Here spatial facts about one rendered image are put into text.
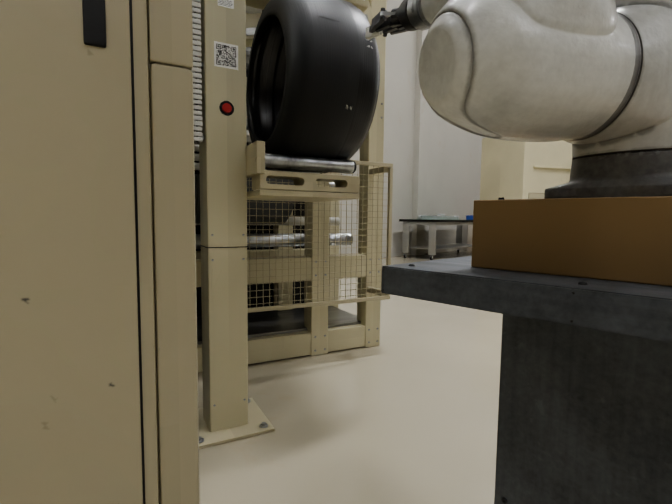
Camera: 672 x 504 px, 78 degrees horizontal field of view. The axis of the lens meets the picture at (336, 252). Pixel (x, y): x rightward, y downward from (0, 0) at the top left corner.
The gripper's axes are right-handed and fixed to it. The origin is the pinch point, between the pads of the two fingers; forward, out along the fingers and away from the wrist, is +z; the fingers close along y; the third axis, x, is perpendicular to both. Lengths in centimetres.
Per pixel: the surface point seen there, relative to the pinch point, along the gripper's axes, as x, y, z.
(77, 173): 40, 69, -55
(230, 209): 54, 33, 24
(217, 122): 28, 37, 28
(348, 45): 2.1, 2.0, 10.8
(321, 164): 38.0, 4.4, 18.9
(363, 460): 123, 3, -21
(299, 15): -4.6, 16.0, 16.9
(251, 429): 126, 28, 9
